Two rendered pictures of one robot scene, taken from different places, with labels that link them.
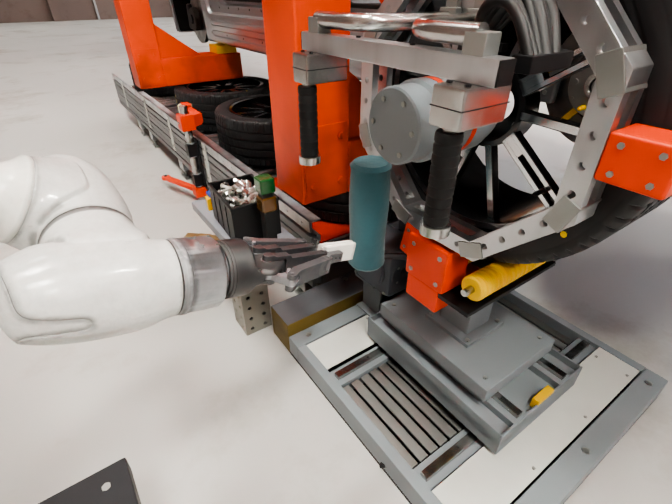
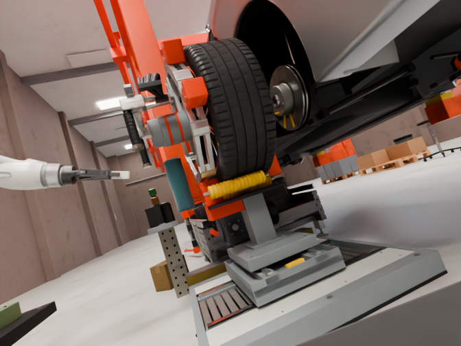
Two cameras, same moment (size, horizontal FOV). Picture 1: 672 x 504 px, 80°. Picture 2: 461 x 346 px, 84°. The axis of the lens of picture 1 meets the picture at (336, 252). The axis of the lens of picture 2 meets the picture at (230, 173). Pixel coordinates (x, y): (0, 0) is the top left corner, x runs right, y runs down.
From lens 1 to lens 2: 1.00 m
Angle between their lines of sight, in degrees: 44
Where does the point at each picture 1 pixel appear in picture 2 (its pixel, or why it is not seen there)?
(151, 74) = not seen: hidden behind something
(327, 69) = (143, 132)
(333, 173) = (194, 187)
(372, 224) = (175, 184)
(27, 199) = not seen: hidden behind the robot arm
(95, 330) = (11, 177)
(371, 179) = (167, 164)
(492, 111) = (136, 103)
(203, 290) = (47, 171)
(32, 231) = not seen: hidden behind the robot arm
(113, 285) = (18, 165)
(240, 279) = (64, 171)
